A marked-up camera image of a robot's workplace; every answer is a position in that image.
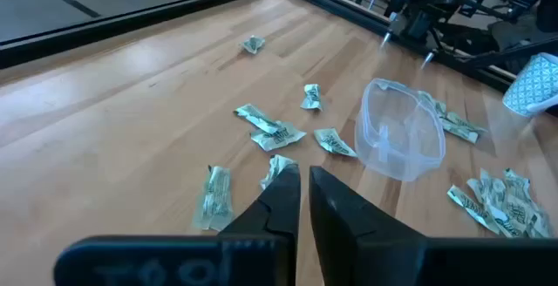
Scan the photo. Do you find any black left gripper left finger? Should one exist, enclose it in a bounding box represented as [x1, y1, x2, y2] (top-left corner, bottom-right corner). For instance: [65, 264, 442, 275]
[54, 163, 302, 286]

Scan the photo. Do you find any clear plastic container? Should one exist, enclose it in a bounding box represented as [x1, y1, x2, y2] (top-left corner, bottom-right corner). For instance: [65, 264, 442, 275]
[354, 78, 446, 183]

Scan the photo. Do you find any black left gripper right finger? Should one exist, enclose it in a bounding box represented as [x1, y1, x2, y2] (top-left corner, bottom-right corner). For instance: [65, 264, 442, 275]
[309, 166, 558, 286]

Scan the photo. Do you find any white patterned mug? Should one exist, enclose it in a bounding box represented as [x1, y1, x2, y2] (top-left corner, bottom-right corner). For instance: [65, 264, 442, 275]
[502, 52, 558, 118]

